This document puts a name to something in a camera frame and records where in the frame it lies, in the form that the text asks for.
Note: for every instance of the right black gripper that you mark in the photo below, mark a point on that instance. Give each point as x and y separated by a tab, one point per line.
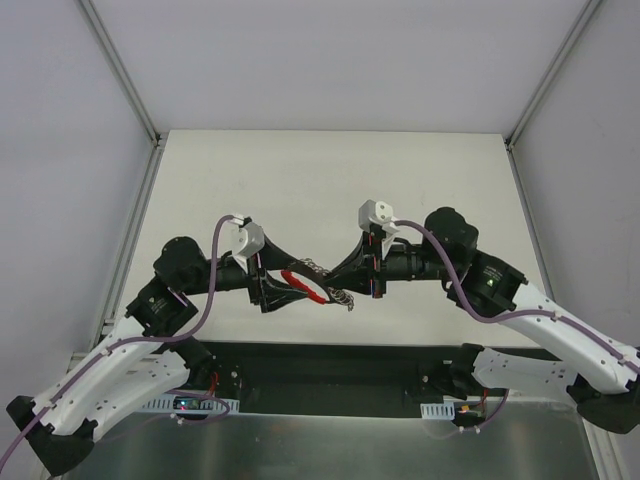
376	267

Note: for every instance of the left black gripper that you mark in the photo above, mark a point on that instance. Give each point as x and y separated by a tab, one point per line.
255	282

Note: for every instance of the red handled key organizer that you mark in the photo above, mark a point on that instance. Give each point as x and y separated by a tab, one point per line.
315	285

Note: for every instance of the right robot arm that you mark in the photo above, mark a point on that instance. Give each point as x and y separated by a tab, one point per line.
589	371

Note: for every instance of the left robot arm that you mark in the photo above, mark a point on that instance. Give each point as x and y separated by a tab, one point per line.
148	353

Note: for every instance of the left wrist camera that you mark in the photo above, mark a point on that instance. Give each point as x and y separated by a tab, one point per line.
248	239

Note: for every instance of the right white cable duct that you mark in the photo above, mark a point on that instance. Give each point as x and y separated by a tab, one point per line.
444	411

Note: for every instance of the white cable duct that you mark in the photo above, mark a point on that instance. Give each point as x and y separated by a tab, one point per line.
168	403
444	411

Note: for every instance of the left white cable duct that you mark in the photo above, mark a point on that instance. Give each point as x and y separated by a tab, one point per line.
168	403

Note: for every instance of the left aluminium frame post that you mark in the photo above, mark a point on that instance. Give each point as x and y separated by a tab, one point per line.
114	61

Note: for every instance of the aluminium frame post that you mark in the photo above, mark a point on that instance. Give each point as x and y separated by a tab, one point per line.
555	67
114	61

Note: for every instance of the right aluminium frame post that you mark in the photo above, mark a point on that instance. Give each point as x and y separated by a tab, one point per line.
555	67

